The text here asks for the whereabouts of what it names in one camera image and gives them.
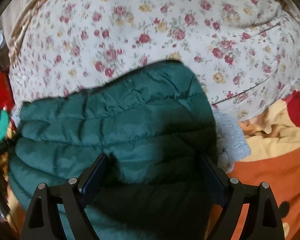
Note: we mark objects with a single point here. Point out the dark green puffer jacket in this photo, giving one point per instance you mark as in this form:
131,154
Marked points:
102,120

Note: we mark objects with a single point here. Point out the orange yellow printed blanket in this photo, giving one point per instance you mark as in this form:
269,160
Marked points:
265,160

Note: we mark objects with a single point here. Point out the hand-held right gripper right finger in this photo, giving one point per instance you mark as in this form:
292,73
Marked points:
213,180

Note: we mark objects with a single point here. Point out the teal green garment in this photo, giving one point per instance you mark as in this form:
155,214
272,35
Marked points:
0,130

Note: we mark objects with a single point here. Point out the floral quilt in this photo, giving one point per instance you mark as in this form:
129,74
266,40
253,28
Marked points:
152,30

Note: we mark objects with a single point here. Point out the grey fleece garment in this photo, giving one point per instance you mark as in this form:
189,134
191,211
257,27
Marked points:
231,140

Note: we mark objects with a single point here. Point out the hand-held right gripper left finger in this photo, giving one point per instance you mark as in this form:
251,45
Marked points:
93,180

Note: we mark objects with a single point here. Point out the red velvet cloth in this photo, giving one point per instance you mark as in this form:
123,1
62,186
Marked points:
1,90

